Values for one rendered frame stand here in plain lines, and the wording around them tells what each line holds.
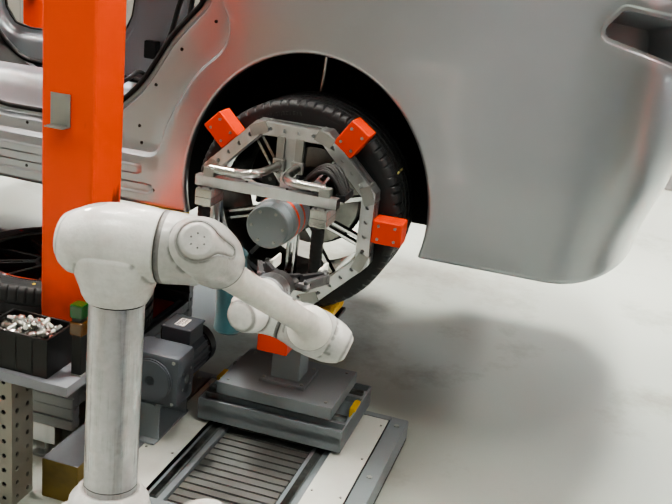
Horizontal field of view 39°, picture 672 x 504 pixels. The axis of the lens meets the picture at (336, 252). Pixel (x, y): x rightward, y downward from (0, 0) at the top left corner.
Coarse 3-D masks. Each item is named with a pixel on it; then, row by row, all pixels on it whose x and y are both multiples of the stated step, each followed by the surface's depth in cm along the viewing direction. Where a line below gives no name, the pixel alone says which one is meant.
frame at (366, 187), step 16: (256, 128) 281; (272, 128) 279; (288, 128) 278; (304, 128) 276; (320, 128) 279; (240, 144) 285; (208, 160) 288; (224, 160) 287; (336, 160) 276; (352, 160) 277; (352, 176) 276; (368, 176) 279; (368, 192) 276; (368, 208) 282; (368, 224) 279; (368, 240) 280; (368, 256) 282; (336, 272) 286; (352, 272) 285; (320, 288) 289
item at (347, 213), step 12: (312, 156) 306; (324, 156) 304; (312, 168) 307; (348, 180) 304; (336, 192) 307; (348, 204) 307; (360, 204) 308; (336, 216) 309; (348, 216) 308; (324, 240) 313
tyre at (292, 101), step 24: (288, 96) 295; (312, 96) 293; (336, 96) 299; (240, 120) 291; (288, 120) 286; (312, 120) 284; (336, 120) 282; (216, 144) 295; (384, 144) 288; (384, 168) 282; (408, 168) 299; (384, 192) 283; (408, 192) 296; (408, 216) 299; (384, 264) 291; (336, 288) 297; (360, 288) 295
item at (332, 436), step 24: (216, 384) 323; (360, 384) 337; (216, 408) 315; (240, 408) 312; (264, 408) 316; (360, 408) 325; (264, 432) 312; (288, 432) 310; (312, 432) 307; (336, 432) 304
